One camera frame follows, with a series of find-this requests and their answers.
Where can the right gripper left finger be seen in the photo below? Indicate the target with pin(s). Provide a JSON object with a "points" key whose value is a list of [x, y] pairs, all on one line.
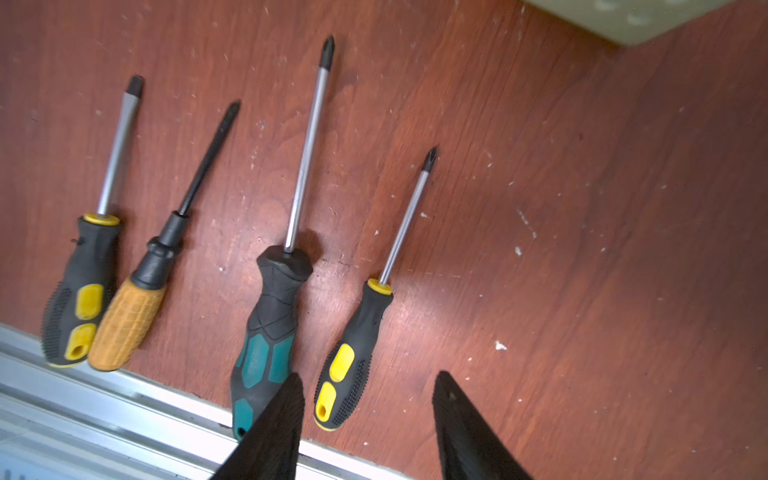
{"points": [[270, 449]]}

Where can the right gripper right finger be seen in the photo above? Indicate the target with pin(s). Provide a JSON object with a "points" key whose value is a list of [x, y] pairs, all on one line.
{"points": [[468, 447]]}

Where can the black yellow Phillips screwdriver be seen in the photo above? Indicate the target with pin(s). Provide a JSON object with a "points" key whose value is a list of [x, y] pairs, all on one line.
{"points": [[345, 373]]}

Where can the orange handled black screwdriver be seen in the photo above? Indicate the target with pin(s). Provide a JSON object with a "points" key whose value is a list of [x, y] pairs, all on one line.
{"points": [[137, 301]]}

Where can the black yellow flathead screwdriver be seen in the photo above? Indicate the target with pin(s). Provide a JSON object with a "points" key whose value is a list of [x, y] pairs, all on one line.
{"points": [[77, 306]]}

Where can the green black Phillips screwdriver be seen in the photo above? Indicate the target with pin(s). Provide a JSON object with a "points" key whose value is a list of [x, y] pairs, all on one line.
{"points": [[264, 362]]}

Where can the light green perforated bin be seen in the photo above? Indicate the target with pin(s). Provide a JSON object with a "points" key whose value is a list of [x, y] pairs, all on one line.
{"points": [[628, 22]]}

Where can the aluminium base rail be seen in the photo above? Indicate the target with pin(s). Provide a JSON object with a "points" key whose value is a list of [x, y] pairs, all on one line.
{"points": [[77, 423]]}

